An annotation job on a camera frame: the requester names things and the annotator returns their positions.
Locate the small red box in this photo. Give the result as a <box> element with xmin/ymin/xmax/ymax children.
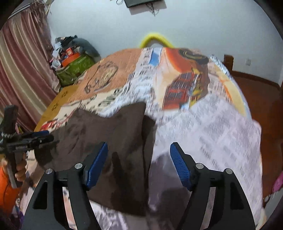
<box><xmin>66</xmin><ymin>47</ymin><xmax>74</xmax><ymax>57</ymax></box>

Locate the green patterned storage bag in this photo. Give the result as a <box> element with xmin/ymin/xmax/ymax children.
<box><xmin>56</xmin><ymin>55</ymin><xmax>95</xmax><ymax>87</ymax></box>

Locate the dark brown t-shirt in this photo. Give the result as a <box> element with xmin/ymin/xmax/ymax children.
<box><xmin>34</xmin><ymin>102</ymin><xmax>155</xmax><ymax>217</ymax></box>

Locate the wooden bed post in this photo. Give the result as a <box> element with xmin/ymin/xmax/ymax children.
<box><xmin>223</xmin><ymin>54</ymin><xmax>234</xmax><ymax>72</ymax></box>

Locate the small black wall monitor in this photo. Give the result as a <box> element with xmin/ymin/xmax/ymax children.
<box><xmin>124</xmin><ymin>0</ymin><xmax>161</xmax><ymax>8</ymax></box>

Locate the yellow foam arch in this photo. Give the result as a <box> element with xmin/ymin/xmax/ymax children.
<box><xmin>139</xmin><ymin>33</ymin><xmax>174</xmax><ymax>48</ymax></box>

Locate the orange sleeved left forearm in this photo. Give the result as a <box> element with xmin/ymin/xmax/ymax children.
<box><xmin>0</xmin><ymin>167</ymin><xmax>21</xmax><ymax>217</ymax></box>

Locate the striped red beige curtain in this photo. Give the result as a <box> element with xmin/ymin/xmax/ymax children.
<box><xmin>1</xmin><ymin>1</ymin><xmax>60</xmax><ymax>131</ymax></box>

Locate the orange box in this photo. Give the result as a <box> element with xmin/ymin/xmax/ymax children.
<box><xmin>62</xmin><ymin>53</ymin><xmax>81</xmax><ymax>67</ymax></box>

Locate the newspaper print bed sheet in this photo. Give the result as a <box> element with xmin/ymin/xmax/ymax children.
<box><xmin>41</xmin><ymin>48</ymin><xmax>262</xmax><ymax>229</ymax></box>

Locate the pile of papers and clutter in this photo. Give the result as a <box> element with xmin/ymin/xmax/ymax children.
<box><xmin>49</xmin><ymin>35</ymin><xmax>78</xmax><ymax>70</ymax></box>

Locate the person's left hand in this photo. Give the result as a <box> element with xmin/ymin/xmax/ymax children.
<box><xmin>1</xmin><ymin>153</ymin><xmax>27</xmax><ymax>182</ymax></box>

